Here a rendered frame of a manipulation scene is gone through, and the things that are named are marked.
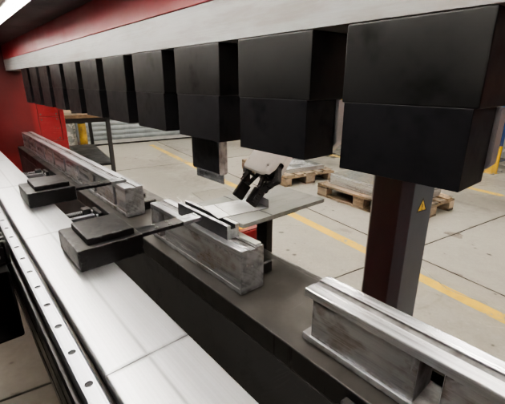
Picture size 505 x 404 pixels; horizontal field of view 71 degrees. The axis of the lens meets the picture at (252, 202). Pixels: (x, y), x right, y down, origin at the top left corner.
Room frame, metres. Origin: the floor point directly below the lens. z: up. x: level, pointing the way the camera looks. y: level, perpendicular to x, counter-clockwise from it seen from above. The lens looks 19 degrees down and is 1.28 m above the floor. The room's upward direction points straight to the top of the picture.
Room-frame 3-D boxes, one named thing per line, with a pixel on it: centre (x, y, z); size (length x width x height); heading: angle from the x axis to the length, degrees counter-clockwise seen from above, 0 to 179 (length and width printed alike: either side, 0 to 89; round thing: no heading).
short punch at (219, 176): (0.74, 0.09, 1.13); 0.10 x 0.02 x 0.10; 41
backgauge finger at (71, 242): (0.64, 0.22, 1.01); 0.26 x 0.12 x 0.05; 131
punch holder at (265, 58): (0.57, -0.06, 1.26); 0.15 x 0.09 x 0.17; 41
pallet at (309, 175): (5.09, -0.48, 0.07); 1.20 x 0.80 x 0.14; 29
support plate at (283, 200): (0.83, -0.02, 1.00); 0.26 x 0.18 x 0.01; 131
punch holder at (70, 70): (1.33, 0.59, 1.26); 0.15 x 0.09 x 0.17; 41
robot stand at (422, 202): (1.19, -0.52, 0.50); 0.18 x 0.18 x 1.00; 31
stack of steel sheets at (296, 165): (5.09, -0.48, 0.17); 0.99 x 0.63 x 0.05; 29
